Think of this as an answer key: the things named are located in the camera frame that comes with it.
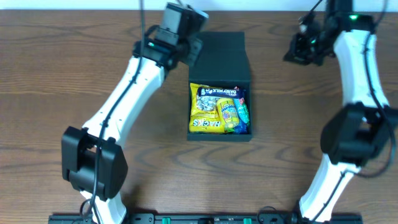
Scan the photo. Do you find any green red chocolate bar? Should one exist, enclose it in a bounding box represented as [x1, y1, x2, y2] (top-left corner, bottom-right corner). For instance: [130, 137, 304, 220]
[233, 86, 250, 125]

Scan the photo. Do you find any black gift box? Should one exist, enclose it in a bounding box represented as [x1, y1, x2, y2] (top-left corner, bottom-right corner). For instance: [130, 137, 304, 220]
[186, 30, 254, 142]

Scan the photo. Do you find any yellow snack bag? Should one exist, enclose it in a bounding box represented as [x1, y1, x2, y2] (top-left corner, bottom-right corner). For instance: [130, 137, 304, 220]
[188, 83, 224, 134]

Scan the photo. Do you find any yellow mentos gum can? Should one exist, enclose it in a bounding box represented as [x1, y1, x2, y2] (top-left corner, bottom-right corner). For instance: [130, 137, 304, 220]
[216, 98, 239, 126]

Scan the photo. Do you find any green Haribo gummy bag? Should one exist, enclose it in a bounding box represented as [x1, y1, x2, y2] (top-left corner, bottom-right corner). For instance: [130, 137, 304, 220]
[224, 123, 237, 133]

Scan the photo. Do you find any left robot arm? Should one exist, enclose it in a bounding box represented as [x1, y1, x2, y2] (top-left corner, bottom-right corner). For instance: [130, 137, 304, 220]
[61, 2, 209, 223]

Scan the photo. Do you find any blue Oreo cookie pack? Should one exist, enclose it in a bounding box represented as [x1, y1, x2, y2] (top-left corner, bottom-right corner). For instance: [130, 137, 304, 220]
[233, 88, 249, 135]

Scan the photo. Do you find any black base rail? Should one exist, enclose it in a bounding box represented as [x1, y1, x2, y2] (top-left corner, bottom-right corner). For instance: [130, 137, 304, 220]
[48, 212, 363, 224]

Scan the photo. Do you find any dark blue chocolate bar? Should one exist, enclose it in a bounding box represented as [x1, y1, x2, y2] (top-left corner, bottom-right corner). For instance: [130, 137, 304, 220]
[197, 87, 245, 99]

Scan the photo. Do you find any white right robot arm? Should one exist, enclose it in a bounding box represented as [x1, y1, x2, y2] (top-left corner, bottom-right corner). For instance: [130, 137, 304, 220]
[284, 0, 397, 223]

